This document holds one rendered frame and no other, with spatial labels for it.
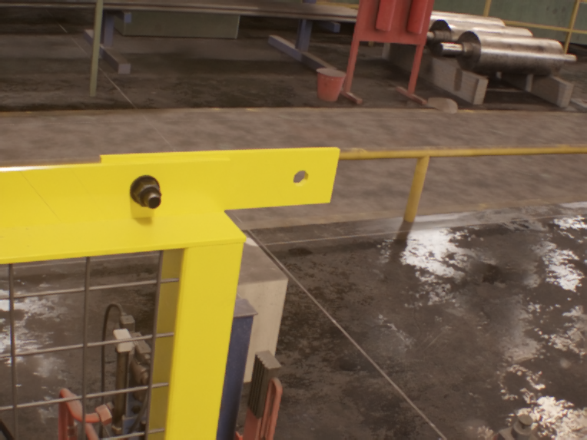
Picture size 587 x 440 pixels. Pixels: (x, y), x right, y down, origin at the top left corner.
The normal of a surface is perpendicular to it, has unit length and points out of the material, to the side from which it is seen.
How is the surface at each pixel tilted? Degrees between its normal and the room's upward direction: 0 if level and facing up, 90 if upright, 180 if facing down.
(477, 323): 0
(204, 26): 90
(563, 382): 0
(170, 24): 90
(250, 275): 0
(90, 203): 90
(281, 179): 90
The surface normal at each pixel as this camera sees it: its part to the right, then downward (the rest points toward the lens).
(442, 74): -0.87, 0.07
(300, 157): 0.46, 0.44
